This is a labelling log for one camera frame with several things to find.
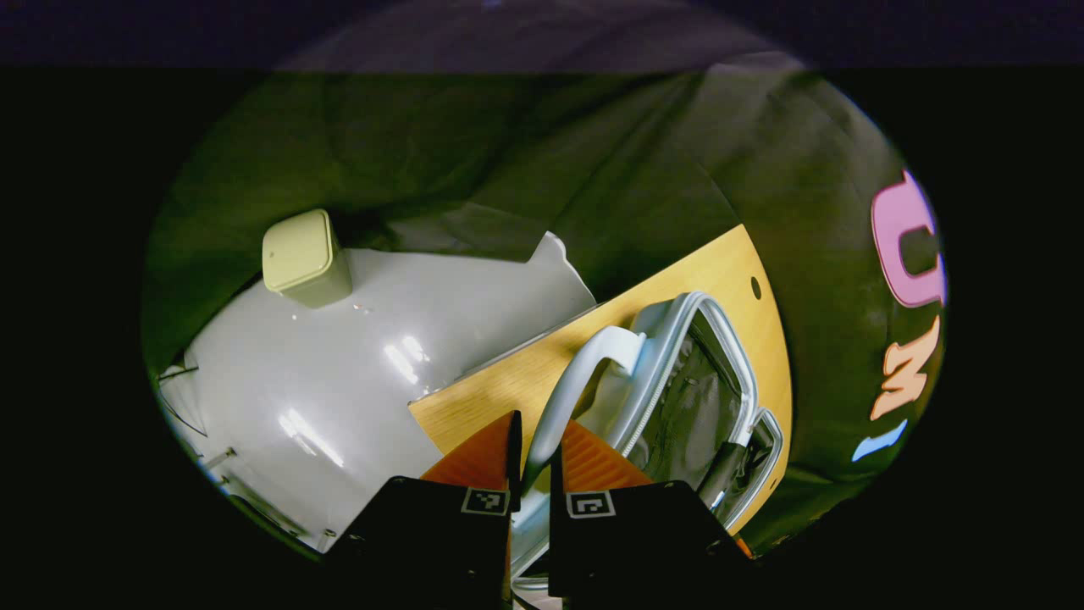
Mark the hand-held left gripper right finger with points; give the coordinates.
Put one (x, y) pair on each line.
(635, 542)

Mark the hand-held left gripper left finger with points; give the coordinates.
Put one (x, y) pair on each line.
(423, 542)

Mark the light blue suitcase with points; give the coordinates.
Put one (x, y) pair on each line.
(660, 339)

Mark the pale green trash bin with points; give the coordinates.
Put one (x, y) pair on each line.
(305, 254)

